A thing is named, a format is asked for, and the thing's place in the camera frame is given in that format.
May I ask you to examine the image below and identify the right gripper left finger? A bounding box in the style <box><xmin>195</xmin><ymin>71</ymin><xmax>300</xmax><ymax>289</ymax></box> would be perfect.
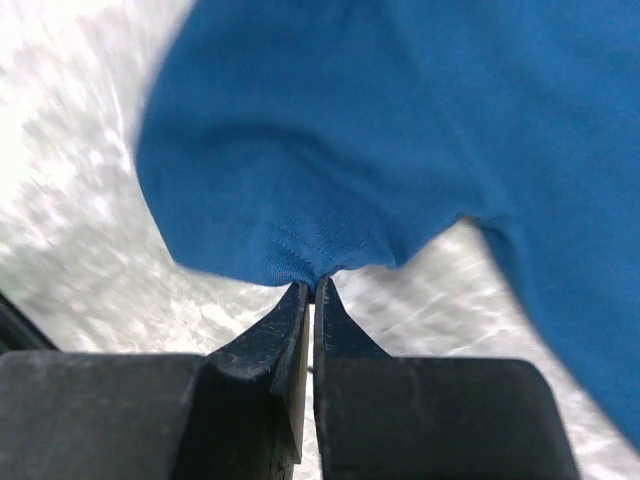
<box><xmin>1</xmin><ymin>284</ymin><xmax>309</xmax><ymax>479</ymax></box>

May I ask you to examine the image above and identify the blue t-shirt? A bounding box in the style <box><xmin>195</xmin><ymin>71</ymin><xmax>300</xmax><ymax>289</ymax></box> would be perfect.
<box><xmin>136</xmin><ymin>1</ymin><xmax>639</xmax><ymax>443</ymax></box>

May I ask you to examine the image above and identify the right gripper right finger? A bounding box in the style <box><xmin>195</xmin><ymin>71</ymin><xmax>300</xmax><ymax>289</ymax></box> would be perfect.
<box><xmin>313</xmin><ymin>278</ymin><xmax>579</xmax><ymax>480</ymax></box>

